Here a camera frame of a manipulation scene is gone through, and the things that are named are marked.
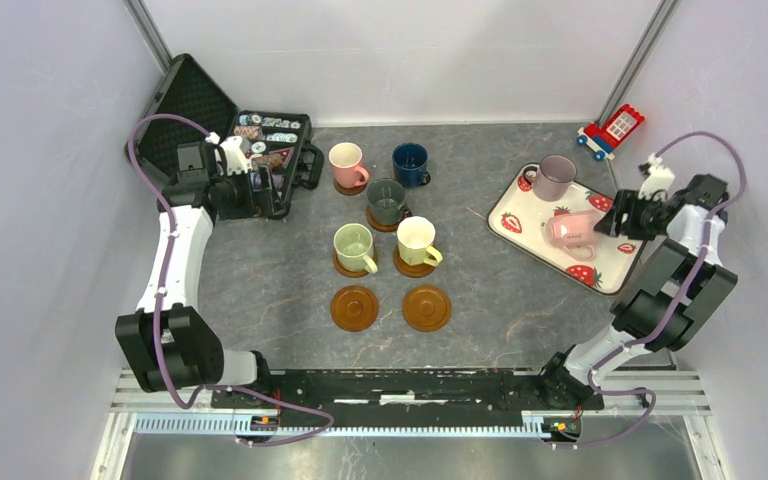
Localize cream pink mug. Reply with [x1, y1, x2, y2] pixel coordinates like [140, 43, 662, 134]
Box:
[544, 210, 604, 261]

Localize mauve mug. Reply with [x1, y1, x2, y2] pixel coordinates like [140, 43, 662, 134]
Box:
[522, 155, 577, 202]

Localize dark brown coaster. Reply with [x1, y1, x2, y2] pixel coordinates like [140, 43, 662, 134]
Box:
[333, 180, 367, 196]

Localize light green mug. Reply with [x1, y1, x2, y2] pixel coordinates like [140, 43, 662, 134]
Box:
[333, 223, 378, 274]

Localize grooved wooden coaster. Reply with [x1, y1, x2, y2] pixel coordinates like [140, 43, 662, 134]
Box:
[366, 210, 409, 232]

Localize dark green mug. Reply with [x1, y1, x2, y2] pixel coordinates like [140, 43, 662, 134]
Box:
[367, 178, 412, 227]

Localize dark blue mug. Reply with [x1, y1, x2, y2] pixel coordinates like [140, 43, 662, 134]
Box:
[392, 143, 431, 186]

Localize yellow mug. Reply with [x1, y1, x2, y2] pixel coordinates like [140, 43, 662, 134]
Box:
[396, 216, 443, 267]

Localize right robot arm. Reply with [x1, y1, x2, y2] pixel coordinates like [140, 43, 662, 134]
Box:
[537, 174, 738, 408]

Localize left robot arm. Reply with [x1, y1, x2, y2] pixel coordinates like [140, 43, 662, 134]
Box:
[114, 141, 278, 408]

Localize red blue toy truck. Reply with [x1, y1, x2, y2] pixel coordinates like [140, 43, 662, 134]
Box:
[575, 103, 645, 162]

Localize strawberry pattern tray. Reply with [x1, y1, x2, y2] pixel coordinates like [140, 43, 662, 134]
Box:
[487, 163, 647, 295]

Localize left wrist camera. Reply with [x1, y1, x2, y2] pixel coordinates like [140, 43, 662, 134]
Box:
[205, 132, 254, 176]

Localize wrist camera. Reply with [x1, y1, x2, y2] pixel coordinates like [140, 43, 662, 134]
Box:
[205, 132, 254, 176]
[637, 153, 675, 202]

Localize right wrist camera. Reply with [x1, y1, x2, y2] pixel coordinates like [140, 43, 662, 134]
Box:
[637, 153, 675, 202]

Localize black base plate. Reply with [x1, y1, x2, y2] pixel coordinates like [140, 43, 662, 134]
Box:
[210, 367, 605, 429]

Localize aluminium frame rail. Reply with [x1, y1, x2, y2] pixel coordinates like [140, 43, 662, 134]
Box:
[108, 369, 713, 439]

